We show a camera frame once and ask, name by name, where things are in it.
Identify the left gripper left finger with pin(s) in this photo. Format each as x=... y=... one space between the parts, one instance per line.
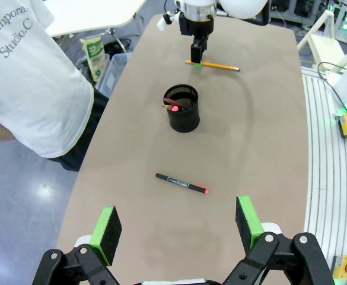
x=106 y=237

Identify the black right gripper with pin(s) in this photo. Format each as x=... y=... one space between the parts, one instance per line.
x=197 y=27

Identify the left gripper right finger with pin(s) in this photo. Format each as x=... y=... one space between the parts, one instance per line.
x=248 y=225

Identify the yellow pencil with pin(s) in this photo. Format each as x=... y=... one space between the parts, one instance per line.
x=220 y=66

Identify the dark red pen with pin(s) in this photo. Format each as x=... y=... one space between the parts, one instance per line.
x=180 y=104

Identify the black marker with pink cap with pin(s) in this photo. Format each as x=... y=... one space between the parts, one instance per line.
x=179 y=182

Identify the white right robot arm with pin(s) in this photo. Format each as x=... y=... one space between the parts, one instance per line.
x=241 y=7

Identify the pink-capped pen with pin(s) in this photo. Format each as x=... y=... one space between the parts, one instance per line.
x=173 y=109

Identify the black cylindrical pen holder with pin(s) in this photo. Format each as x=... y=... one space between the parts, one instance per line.
x=185 y=121

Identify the clear plastic storage bin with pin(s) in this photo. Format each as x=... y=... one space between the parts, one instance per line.
x=114 y=74

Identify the grey slotted aluminium platform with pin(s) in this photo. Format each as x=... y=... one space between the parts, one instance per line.
x=327 y=178

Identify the cream bag with green print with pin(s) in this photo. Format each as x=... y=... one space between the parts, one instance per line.
x=93 y=59

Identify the white rounded table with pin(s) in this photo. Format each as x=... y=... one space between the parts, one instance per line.
x=87 y=15

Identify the cream wooden stool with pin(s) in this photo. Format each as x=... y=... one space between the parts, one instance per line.
x=324 y=44

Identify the white box with green lights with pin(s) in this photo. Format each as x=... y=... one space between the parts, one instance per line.
x=346 y=20

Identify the person in white t-shirt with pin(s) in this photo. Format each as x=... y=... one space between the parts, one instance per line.
x=28 y=89

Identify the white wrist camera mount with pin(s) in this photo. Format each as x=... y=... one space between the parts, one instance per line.
x=163 y=23

